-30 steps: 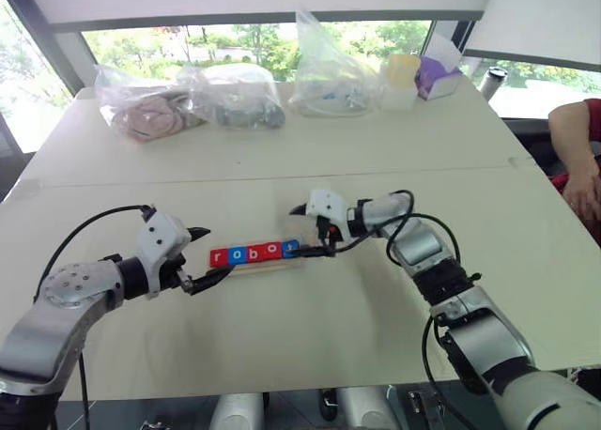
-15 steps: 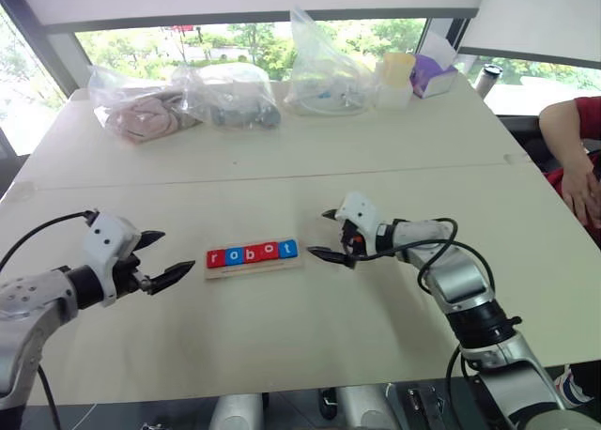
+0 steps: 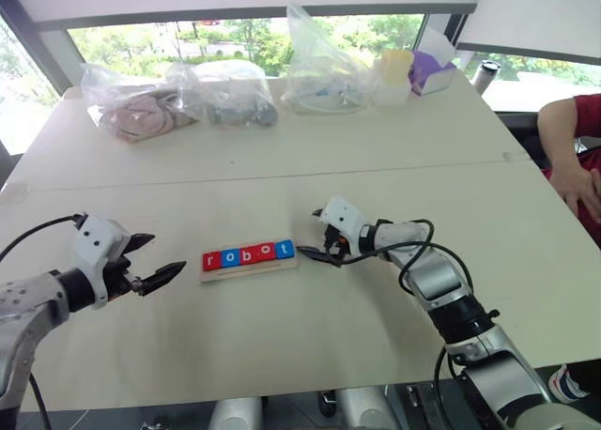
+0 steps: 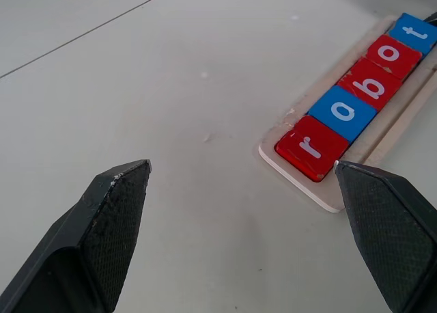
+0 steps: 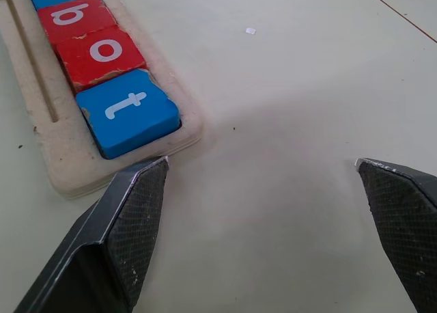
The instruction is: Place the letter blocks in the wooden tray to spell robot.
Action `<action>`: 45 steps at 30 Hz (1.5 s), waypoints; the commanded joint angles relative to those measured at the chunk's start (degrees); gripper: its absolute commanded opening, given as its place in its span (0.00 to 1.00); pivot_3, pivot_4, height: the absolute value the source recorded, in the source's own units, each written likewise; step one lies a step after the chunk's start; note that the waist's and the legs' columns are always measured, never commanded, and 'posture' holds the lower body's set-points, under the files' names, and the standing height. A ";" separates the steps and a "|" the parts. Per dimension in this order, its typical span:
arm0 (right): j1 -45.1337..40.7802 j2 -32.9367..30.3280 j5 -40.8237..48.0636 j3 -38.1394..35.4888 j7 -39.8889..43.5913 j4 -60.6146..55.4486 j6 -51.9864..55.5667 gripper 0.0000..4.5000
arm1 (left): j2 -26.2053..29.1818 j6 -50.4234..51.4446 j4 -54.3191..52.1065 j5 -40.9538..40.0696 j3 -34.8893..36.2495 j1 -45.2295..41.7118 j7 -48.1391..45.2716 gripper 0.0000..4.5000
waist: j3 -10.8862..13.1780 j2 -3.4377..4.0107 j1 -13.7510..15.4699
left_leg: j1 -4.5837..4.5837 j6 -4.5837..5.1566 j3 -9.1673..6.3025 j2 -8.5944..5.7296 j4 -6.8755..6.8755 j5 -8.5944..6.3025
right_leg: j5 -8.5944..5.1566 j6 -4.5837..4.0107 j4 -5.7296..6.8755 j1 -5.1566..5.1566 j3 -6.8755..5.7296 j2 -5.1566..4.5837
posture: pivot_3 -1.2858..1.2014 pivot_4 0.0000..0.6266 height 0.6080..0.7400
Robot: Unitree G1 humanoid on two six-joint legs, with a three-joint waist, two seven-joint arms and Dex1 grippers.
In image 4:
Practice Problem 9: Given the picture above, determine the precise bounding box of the blue tile letter o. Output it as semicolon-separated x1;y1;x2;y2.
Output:
308;85;378;145

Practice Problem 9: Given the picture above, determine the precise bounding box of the red tile letter o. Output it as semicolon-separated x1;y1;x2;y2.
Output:
365;34;423;81

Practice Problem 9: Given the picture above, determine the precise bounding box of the blue tile letter t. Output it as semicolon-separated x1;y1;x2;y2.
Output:
389;12;437;56

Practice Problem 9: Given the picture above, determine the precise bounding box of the red tile letter b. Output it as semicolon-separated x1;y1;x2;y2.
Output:
337;57;404;111

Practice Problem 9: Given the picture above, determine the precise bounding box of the red tile letter r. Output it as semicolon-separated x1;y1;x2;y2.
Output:
274;115;350;183

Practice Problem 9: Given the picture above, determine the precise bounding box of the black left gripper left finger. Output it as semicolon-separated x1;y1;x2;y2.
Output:
0;159;152;313

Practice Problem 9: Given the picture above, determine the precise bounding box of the light wooden letter tray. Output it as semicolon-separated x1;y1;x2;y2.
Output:
258;14;437;214

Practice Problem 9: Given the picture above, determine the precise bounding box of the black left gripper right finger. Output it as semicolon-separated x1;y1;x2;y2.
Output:
334;160;437;313

